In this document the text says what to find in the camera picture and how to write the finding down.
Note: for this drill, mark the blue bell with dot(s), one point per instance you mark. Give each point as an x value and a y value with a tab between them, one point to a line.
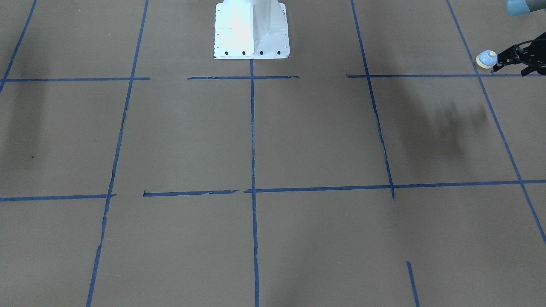
487	59

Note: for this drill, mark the white camera pillar with base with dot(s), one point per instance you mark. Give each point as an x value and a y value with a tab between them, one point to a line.
251	29

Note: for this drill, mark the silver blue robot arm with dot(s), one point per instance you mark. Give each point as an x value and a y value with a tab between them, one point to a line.
521	7

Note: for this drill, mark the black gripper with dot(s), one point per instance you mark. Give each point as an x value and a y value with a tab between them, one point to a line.
538	57

